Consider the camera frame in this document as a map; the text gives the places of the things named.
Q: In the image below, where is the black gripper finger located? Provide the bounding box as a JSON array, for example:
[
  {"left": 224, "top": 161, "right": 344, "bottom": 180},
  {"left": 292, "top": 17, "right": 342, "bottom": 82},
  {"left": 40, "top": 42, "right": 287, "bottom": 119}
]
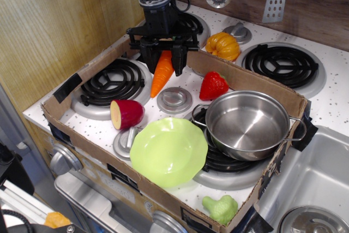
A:
[
  {"left": 171, "top": 45, "right": 188, "bottom": 76},
  {"left": 140, "top": 39, "right": 161, "bottom": 71}
]

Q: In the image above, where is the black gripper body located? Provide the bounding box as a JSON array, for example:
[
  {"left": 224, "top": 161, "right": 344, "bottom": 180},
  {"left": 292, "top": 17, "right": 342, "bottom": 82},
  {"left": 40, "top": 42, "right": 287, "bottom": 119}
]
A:
[{"left": 127, "top": 2, "right": 199, "bottom": 51}]

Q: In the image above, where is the orange toy carrot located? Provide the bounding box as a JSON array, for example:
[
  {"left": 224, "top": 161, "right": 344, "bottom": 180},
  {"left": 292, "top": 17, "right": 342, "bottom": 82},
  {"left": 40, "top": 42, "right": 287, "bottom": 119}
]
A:
[{"left": 150, "top": 50, "right": 174, "bottom": 98}]

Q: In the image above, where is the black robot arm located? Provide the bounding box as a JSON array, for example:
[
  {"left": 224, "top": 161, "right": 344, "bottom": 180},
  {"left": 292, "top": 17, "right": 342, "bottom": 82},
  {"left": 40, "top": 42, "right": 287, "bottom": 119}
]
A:
[{"left": 127, "top": 0, "right": 203, "bottom": 76}]

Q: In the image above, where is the light green plastic plate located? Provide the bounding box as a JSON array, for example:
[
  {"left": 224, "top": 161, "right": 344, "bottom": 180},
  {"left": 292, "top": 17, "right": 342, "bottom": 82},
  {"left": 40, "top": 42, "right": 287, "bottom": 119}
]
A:
[{"left": 130, "top": 117, "right": 208, "bottom": 188}]

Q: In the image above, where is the back left black burner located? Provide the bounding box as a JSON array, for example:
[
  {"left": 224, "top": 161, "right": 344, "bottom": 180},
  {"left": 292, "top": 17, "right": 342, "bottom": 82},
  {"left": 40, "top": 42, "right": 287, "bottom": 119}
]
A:
[{"left": 178, "top": 13, "right": 210, "bottom": 49}]

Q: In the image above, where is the black burner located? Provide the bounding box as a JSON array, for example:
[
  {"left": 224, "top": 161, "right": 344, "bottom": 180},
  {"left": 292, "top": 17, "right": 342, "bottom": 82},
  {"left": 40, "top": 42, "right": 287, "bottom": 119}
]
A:
[
  {"left": 236, "top": 42, "right": 327, "bottom": 99},
  {"left": 178, "top": 13, "right": 210, "bottom": 49},
  {"left": 185, "top": 104, "right": 270, "bottom": 190},
  {"left": 71, "top": 58, "right": 152, "bottom": 121}
]

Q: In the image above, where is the front left black burner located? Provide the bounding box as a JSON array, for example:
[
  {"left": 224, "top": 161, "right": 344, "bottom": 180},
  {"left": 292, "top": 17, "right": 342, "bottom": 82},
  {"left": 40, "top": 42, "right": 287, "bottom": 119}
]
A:
[{"left": 71, "top": 58, "right": 152, "bottom": 121}]

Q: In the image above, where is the yellow toy pumpkin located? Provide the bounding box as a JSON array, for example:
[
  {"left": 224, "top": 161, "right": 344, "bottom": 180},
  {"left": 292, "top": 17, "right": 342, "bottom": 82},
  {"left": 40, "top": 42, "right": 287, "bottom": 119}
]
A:
[{"left": 205, "top": 32, "right": 240, "bottom": 61}]

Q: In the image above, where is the red toy strawberry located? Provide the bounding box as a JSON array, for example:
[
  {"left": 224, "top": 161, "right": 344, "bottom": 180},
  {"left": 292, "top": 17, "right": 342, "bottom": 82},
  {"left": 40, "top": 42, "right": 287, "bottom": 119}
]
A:
[{"left": 199, "top": 71, "right": 229, "bottom": 101}]

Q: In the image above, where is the silver centre stove knob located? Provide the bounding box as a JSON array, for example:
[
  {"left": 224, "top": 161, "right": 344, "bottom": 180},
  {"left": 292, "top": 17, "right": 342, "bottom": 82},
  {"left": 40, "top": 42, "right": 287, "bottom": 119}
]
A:
[{"left": 157, "top": 87, "right": 192, "bottom": 115}]

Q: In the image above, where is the silver stove knob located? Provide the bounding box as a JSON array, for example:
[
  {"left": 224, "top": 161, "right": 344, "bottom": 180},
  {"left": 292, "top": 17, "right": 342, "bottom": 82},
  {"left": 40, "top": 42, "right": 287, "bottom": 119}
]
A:
[
  {"left": 113, "top": 127, "right": 142, "bottom": 161},
  {"left": 223, "top": 22, "right": 252, "bottom": 45},
  {"left": 157, "top": 87, "right": 192, "bottom": 115}
]

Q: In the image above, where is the silver back stove knob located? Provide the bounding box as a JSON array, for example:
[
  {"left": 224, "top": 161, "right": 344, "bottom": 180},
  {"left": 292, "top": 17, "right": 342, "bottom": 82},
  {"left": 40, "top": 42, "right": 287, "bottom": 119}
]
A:
[{"left": 223, "top": 22, "right": 252, "bottom": 45}]

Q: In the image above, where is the dark red halved toy vegetable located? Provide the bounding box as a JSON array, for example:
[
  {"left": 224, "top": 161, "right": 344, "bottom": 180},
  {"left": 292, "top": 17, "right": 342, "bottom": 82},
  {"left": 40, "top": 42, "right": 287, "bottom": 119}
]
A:
[{"left": 110, "top": 100, "right": 145, "bottom": 130}]

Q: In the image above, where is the silver front stove knob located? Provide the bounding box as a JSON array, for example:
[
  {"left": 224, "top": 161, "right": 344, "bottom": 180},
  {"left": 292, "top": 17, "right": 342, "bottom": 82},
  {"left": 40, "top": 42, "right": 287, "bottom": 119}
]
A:
[{"left": 113, "top": 127, "right": 142, "bottom": 161}]

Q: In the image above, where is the stainless steel pot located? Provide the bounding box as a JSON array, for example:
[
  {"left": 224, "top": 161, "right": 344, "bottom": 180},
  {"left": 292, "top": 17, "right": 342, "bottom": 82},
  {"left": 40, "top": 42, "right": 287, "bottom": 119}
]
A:
[{"left": 195, "top": 91, "right": 307, "bottom": 161}]

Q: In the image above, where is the hanging metal slotted spatula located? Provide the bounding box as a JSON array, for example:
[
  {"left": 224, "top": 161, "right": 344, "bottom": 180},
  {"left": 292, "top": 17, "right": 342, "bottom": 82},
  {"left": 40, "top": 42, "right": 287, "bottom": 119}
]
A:
[{"left": 262, "top": 0, "right": 286, "bottom": 23}]

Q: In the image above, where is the back right black burner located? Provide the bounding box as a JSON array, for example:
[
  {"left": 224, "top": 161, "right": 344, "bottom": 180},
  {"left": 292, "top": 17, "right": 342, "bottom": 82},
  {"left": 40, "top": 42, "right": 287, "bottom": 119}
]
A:
[{"left": 236, "top": 42, "right": 327, "bottom": 99}]

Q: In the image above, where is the brown cardboard fence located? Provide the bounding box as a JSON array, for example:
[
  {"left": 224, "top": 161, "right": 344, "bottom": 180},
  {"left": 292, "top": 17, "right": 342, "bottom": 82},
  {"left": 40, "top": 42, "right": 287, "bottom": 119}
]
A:
[{"left": 41, "top": 37, "right": 308, "bottom": 232}]

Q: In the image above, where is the front right black burner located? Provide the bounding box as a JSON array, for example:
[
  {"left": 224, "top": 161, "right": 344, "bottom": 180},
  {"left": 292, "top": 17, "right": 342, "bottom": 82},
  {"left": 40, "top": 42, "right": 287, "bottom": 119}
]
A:
[{"left": 185, "top": 104, "right": 270, "bottom": 190}]

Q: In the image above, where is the silver oven dial left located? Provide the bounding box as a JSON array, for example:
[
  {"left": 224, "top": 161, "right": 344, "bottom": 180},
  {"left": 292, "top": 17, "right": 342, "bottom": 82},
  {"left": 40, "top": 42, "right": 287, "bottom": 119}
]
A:
[{"left": 50, "top": 144, "right": 83, "bottom": 176}]

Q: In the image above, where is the silver oven dial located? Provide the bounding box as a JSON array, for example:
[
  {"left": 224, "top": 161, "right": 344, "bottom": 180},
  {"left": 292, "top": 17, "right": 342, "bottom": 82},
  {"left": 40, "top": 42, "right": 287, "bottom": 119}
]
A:
[
  {"left": 50, "top": 144, "right": 83, "bottom": 176},
  {"left": 149, "top": 211, "right": 188, "bottom": 233}
]

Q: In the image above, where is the green toy broccoli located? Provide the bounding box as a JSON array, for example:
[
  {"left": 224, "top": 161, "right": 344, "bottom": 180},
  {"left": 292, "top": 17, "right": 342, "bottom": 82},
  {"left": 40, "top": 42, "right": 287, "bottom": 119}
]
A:
[{"left": 202, "top": 195, "right": 238, "bottom": 225}]

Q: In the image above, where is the silver oven dial right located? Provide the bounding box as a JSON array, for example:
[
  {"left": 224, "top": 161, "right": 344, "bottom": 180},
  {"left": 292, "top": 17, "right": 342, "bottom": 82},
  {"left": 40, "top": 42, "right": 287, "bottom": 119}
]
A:
[{"left": 149, "top": 211, "right": 188, "bottom": 233}]

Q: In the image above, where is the silver toy sink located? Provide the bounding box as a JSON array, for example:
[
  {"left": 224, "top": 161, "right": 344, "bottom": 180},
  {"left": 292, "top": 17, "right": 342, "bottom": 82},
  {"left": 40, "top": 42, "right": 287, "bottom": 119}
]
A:
[{"left": 259, "top": 127, "right": 348, "bottom": 232}]

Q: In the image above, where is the orange object bottom left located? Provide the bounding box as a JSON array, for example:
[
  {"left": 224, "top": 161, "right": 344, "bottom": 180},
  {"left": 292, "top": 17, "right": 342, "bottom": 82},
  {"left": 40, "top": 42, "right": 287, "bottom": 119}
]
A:
[{"left": 44, "top": 212, "right": 71, "bottom": 229}]

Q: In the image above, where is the silver sink drain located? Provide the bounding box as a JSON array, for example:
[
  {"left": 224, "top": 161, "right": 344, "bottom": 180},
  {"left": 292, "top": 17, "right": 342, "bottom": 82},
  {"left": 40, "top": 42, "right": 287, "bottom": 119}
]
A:
[{"left": 278, "top": 206, "right": 348, "bottom": 233}]

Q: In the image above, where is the silver oven door handle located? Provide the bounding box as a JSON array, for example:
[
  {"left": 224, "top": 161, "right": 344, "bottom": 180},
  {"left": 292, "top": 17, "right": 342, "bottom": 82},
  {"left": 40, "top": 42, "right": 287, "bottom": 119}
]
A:
[{"left": 55, "top": 173, "right": 145, "bottom": 232}]

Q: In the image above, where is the black cable bottom left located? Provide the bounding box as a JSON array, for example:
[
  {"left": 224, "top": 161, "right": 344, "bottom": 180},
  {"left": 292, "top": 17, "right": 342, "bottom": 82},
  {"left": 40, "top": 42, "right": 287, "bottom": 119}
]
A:
[{"left": 0, "top": 209, "right": 33, "bottom": 233}]

